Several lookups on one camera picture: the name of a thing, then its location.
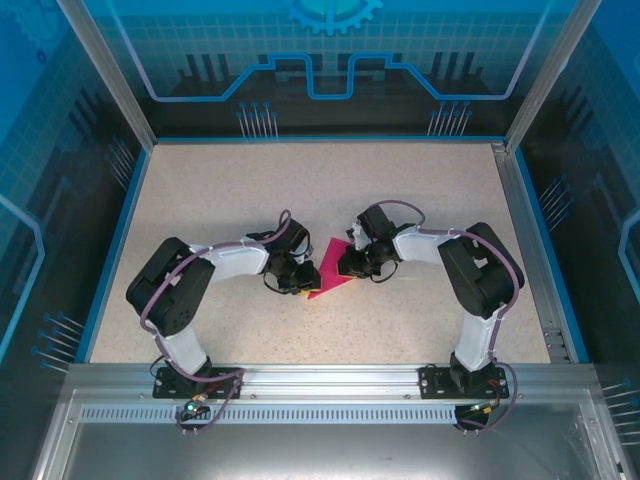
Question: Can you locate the pink paper sheet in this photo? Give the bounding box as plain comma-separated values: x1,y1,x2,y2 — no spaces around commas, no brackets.
306,238,358,301

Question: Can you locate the small adapter with green light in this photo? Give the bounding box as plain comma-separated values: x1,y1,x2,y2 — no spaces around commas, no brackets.
183,397,211,419
467,399,503,417

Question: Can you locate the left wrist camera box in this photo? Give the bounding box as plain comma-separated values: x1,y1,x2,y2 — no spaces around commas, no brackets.
278,218,317,265

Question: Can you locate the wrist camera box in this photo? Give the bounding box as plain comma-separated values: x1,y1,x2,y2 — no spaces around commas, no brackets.
278,218,317,265
346,205,395,251

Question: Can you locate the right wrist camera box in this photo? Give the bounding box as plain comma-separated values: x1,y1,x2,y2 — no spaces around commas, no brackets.
346,205,395,251

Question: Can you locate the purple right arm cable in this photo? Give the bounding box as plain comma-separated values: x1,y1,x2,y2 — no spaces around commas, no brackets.
364,199,524,432

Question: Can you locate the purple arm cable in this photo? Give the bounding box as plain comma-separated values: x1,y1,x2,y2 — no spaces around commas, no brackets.
364,199,524,432
139,208,293,436

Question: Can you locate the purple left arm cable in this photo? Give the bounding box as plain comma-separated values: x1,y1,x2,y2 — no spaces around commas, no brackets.
139,208,293,436

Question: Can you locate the aluminium mounting rail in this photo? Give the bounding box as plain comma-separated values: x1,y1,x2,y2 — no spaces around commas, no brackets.
67,362,599,402

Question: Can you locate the slotted metal cable duct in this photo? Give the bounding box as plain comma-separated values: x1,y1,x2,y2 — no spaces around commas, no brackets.
78,405,504,426

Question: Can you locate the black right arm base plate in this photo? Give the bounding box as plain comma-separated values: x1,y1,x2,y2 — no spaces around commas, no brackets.
418,363,511,400

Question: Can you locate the aluminium side rail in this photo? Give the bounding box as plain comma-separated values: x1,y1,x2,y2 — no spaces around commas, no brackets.
491,141,575,365

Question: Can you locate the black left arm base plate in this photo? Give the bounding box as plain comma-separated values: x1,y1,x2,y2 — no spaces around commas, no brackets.
152,364,247,401

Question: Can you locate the aluminium frame post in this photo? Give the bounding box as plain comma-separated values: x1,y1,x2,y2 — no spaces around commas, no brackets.
53,0,160,151
501,0,604,154

